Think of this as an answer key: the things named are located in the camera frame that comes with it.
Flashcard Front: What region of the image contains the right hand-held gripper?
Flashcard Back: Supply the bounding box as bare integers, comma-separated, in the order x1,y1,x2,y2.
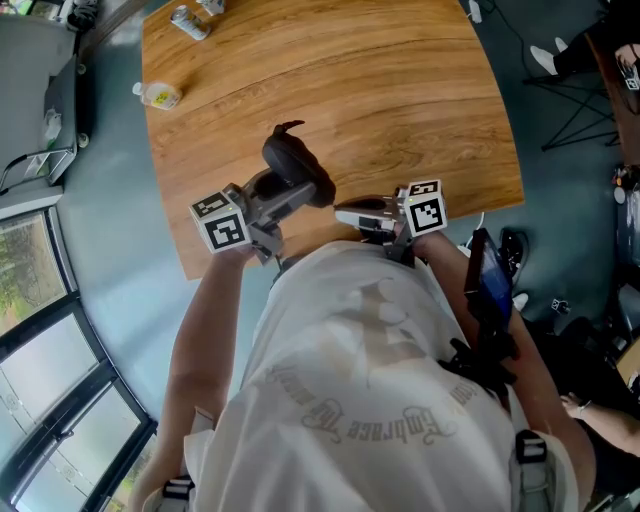
333,179,449,264

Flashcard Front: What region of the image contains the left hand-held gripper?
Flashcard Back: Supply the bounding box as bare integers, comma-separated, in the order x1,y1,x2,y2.
188,168,318,267

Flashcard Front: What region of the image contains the dark brown zipper pouch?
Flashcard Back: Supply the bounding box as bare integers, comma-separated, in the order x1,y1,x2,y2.
261,119,337,209

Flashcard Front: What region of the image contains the person's right forearm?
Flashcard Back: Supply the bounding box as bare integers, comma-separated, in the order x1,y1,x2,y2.
412,230,599,501

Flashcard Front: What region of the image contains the person's left forearm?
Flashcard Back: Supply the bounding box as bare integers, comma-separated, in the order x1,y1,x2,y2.
127,244,259,506

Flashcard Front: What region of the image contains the clear bottle with yellow label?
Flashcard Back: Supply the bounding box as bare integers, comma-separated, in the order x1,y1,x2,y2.
132,81,181,111

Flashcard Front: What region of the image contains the person's white printed t-shirt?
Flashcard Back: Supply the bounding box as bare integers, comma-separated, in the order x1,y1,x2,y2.
142,239,581,512

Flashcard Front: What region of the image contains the pale green drink can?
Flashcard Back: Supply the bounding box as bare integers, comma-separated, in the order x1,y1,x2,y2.
169,4,212,41

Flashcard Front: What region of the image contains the grey platform trolley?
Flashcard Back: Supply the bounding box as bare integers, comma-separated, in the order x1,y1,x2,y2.
0,52,91,194

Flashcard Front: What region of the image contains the clear plastic bag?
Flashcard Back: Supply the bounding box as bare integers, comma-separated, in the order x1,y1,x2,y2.
42,109,64,146

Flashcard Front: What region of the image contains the plastic wrapped grey equipment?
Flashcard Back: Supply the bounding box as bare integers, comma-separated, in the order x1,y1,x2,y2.
612,164,640,261

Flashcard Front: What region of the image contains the brown wooden side table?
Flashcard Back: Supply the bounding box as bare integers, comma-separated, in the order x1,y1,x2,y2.
584,32,640,166

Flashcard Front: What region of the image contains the black framed window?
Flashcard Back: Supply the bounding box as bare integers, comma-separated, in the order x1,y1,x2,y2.
0,207,156,512

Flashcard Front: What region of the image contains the thin white cable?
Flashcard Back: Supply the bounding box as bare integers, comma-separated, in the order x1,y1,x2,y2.
457,212,486,251

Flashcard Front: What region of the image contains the black cable bundle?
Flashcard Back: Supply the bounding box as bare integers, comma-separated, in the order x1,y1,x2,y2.
499,227,531,281

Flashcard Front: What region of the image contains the grey shoulder strap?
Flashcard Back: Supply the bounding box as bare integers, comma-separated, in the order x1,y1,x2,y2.
509,429,556,512
159,474,196,512

